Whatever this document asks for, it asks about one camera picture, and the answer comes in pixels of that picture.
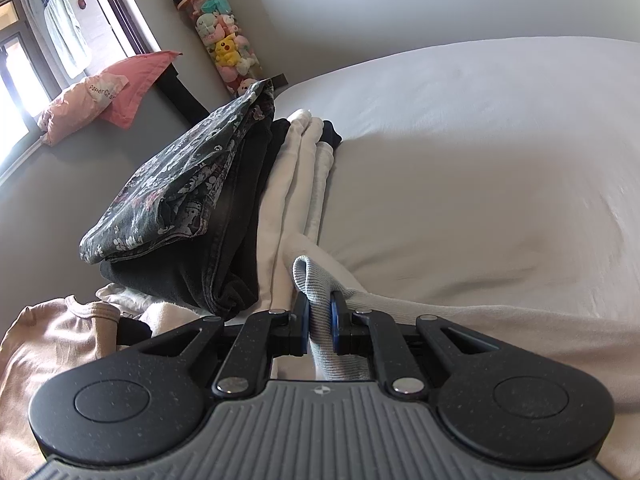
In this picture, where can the bed with white sheet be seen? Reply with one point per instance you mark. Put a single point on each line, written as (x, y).
(475, 160)

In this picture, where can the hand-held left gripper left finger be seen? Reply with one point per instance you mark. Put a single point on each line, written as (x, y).
(300, 327)

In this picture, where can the dark window frame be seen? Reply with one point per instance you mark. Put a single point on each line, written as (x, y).
(125, 10)

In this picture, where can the black furniture piece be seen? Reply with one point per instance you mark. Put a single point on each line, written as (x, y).
(177, 92)

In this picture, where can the white printed garment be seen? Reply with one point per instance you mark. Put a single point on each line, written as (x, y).
(165, 316)

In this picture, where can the light pink printed pillow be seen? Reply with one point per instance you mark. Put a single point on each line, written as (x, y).
(72, 112)

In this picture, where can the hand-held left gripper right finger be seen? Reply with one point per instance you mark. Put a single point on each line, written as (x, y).
(336, 330)

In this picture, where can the pale pink shirt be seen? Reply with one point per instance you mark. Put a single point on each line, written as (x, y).
(45, 355)

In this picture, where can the off-white sweatshirt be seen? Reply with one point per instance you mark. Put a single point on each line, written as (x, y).
(500, 332)

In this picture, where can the salmon pink pillow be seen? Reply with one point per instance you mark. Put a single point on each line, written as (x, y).
(142, 77)

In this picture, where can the pale blue hanging towel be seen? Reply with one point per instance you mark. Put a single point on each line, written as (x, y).
(65, 35)

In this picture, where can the black folded jeans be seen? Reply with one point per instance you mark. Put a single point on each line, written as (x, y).
(220, 260)

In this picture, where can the light grey folded garment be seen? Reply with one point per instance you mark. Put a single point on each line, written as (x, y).
(316, 195)

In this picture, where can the small brown block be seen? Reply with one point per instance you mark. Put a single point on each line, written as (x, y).
(280, 80)

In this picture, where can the clear tube of plush toys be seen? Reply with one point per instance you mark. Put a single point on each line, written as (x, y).
(225, 45)

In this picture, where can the dark floral folded garment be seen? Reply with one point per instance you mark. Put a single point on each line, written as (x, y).
(175, 185)

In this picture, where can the cream folded garment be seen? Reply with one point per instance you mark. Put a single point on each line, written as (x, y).
(274, 210)

